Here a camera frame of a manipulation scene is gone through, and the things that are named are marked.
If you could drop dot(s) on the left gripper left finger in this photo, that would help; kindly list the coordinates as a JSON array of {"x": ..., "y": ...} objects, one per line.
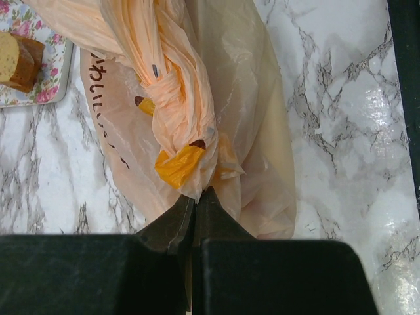
[{"x": 142, "y": 273}]

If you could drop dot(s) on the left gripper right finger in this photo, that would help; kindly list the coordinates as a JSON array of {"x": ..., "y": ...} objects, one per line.
[{"x": 235, "y": 273}]

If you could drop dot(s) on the orange plastic grocery bag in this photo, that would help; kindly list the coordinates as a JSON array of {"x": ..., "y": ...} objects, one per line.
[{"x": 186, "y": 96}]

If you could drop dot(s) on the brown bread slices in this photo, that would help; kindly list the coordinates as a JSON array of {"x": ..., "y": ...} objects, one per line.
[{"x": 21, "y": 60}]

